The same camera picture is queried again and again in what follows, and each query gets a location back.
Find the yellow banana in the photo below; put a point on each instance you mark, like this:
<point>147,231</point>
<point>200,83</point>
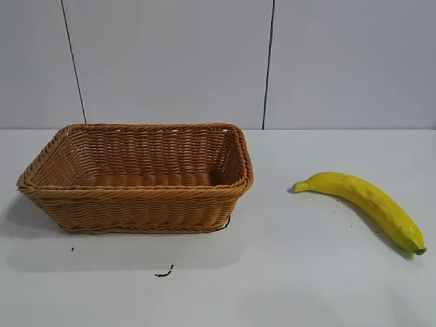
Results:
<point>371,201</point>

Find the brown woven wicker basket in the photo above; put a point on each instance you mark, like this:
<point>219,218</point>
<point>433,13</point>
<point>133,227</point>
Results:
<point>136,207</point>

